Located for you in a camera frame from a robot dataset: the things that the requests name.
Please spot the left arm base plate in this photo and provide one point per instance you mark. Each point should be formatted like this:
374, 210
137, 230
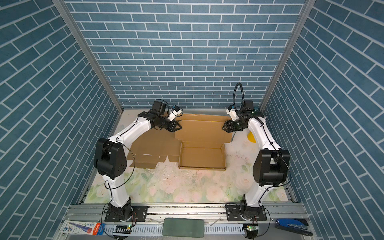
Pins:
126, 214

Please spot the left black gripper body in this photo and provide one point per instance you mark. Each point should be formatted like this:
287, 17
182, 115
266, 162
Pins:
163, 122

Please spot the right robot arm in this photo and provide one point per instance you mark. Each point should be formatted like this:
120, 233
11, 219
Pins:
271, 166

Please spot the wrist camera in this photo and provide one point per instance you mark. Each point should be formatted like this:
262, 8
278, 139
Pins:
173, 111
247, 106

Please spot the green rectangular pad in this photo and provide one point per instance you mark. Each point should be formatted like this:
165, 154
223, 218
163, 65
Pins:
190, 228

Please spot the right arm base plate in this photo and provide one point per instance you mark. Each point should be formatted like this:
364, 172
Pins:
236, 213

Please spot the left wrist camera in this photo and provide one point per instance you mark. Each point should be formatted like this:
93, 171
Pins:
173, 111

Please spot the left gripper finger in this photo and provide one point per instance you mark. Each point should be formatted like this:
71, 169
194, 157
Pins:
177, 126
172, 129

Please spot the blue black pliers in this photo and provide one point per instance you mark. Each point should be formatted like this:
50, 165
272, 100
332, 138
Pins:
297, 226

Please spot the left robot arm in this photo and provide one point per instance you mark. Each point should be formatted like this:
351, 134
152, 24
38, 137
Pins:
111, 158

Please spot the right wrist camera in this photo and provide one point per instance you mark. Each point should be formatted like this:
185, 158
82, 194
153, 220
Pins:
247, 106

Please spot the aluminium front rail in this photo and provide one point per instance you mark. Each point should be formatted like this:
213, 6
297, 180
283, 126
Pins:
213, 214

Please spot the yellow pencil cup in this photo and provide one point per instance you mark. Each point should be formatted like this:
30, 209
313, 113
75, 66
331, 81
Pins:
251, 138

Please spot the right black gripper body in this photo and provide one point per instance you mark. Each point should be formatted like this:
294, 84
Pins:
237, 125

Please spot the brown cardboard box sheet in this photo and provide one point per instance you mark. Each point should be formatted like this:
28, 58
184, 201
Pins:
203, 142

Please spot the white printed package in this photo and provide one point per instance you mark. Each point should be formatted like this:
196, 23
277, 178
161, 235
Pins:
82, 228

